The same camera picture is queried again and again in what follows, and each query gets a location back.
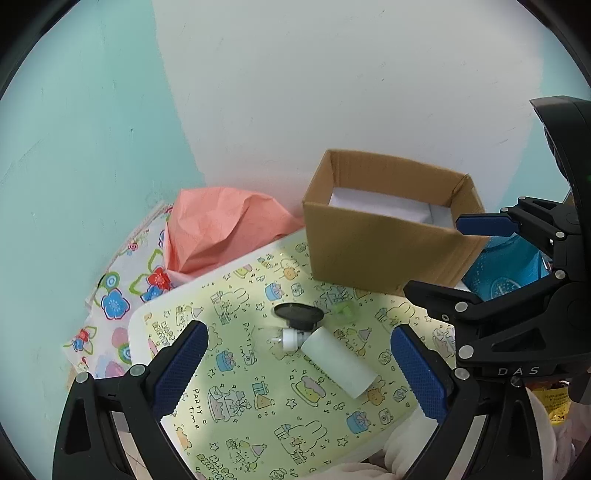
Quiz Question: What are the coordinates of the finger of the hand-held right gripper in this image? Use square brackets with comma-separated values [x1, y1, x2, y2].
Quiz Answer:
[455, 196, 583, 254]
[403, 272, 570, 334]

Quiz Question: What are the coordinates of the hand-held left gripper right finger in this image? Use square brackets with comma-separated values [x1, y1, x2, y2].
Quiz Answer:
[390, 323, 542, 480]

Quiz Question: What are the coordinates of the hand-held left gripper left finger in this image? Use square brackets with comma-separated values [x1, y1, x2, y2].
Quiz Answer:
[52, 320, 209, 480]

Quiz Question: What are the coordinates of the white cylindrical bottle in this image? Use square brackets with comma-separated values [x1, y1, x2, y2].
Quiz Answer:
[300, 326, 374, 400]

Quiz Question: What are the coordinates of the small green plastic piece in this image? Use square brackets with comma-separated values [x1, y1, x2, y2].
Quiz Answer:
[333, 299, 358, 322]

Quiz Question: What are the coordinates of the brown cardboard box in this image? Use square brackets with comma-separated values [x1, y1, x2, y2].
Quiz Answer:
[302, 148, 491, 297]

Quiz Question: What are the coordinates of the white pump head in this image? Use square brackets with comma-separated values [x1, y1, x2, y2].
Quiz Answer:
[271, 326, 308, 353]

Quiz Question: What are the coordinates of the black round lid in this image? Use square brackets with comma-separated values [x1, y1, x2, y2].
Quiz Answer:
[272, 302, 325, 331]

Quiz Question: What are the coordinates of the blue patterned bag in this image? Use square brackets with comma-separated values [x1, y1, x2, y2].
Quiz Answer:
[462, 235, 553, 304]

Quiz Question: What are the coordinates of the yellow cartoon printed mat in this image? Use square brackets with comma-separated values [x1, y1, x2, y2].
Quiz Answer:
[143, 237, 459, 480]

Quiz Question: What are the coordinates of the floral printed cloth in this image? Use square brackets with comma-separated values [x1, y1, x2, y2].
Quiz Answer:
[62, 200, 179, 380]

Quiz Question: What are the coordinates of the white paper box liner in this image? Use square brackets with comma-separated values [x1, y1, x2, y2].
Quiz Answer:
[329, 186, 459, 228]

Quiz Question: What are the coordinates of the yellow packet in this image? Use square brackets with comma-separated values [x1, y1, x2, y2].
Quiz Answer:
[536, 385, 571, 426]

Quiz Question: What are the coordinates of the pink crumpled paper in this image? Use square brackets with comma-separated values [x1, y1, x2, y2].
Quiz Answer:
[164, 186, 306, 289]

